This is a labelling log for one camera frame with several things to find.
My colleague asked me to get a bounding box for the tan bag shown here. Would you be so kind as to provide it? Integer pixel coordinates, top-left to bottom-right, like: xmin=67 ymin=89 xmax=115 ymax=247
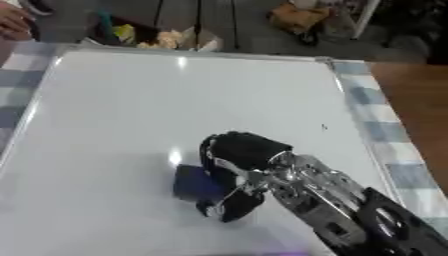
xmin=266 ymin=2 xmax=333 ymax=34

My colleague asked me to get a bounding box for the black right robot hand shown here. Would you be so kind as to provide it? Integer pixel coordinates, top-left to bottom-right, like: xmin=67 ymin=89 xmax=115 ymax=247
xmin=194 ymin=130 xmax=294 ymax=224

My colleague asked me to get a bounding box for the white whiteboard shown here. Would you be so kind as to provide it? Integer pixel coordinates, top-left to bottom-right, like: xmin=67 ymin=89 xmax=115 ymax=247
xmin=0 ymin=46 xmax=405 ymax=256

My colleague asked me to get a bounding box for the person's hand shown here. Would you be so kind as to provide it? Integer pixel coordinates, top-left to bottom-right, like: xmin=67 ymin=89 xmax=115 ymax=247
xmin=0 ymin=2 xmax=39 ymax=42

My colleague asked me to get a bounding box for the blue whiteboard eraser brush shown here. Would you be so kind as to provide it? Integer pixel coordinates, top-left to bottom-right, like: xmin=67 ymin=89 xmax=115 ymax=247
xmin=171 ymin=163 xmax=226 ymax=202

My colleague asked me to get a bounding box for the black tripod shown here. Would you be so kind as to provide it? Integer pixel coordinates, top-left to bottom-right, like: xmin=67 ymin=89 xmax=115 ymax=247
xmin=152 ymin=0 xmax=242 ymax=50

